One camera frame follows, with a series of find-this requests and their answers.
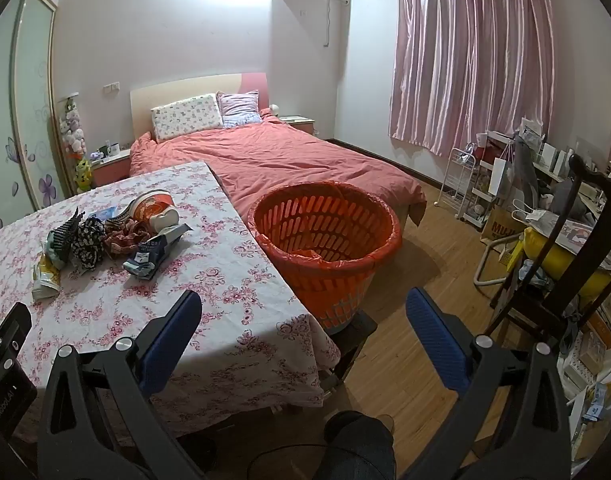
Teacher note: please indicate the white mug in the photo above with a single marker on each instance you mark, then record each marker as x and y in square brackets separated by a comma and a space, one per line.
[112, 150]

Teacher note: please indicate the white paper bag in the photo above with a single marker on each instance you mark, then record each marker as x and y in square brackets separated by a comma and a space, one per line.
[499, 176]

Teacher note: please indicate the white metal tube frame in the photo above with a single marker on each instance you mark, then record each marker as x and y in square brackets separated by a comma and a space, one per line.
[485, 260]

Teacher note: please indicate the bed with salmon duvet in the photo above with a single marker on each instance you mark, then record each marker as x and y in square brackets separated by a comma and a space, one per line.
[285, 160]

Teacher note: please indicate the cream pink headboard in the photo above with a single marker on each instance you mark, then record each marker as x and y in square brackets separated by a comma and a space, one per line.
[185, 87]

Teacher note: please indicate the yellow cushion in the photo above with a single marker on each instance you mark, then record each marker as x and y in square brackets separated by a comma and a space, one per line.
[560, 260]

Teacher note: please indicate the floral pillow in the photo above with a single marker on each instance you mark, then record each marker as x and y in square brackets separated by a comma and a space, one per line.
[185, 117]

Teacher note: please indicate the white paper cup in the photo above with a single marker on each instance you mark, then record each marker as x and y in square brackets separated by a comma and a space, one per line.
[164, 220]

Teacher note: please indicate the small blue packet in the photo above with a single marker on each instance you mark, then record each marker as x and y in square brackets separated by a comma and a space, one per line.
[104, 214]

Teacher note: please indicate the grey hanging cloth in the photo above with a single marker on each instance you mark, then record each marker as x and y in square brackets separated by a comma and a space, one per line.
[526, 170]

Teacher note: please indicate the yellow green plush toy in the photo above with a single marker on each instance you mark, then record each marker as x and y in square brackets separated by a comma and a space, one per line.
[83, 174]

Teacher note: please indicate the hanging plush toys bunch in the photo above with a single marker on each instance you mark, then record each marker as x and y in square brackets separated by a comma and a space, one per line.
[73, 127]

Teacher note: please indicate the person's leg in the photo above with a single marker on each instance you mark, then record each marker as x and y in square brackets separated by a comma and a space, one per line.
[358, 447]

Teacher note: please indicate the grey cushion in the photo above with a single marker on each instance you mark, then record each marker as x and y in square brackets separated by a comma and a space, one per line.
[568, 197]

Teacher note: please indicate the red plaid wrapper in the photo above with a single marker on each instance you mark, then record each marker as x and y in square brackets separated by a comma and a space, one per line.
[125, 240]

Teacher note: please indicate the white wall socket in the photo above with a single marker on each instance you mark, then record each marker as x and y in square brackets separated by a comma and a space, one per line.
[112, 87]

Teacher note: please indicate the pink curtain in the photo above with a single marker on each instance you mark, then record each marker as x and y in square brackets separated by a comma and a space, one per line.
[470, 55]

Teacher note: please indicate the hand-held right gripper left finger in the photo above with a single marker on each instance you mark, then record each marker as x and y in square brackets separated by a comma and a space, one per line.
[171, 340]

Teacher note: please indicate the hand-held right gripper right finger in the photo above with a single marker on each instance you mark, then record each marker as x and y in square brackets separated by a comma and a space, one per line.
[435, 342]

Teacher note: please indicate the yellow white packet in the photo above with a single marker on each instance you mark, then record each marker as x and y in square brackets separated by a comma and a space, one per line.
[46, 277]

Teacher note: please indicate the blue white packet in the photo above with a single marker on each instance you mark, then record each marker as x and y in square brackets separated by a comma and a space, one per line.
[148, 255]

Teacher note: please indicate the floral tablecloth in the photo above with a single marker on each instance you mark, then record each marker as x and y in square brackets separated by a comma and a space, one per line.
[210, 285]

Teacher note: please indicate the orange plastic basket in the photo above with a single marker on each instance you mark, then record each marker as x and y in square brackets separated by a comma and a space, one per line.
[345, 280]

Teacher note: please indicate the dark wooden chair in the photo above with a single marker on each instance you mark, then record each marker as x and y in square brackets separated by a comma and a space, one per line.
[605, 220]

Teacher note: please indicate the black white striped wrapper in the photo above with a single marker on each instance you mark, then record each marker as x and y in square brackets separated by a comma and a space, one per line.
[63, 240]

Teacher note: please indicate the black floral wrapper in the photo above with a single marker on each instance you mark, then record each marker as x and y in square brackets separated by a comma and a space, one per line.
[88, 245]

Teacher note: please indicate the red white noodle cup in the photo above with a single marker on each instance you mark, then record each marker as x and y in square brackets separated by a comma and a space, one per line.
[148, 205]

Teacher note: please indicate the pink nightstand with mugs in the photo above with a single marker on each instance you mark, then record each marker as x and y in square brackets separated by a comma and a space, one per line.
[110, 170]

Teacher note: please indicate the wardrobe with flower print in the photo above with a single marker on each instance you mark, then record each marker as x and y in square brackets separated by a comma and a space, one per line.
[30, 110]

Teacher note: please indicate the pink striped pillow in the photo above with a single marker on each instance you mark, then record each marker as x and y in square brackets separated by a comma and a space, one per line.
[238, 109]

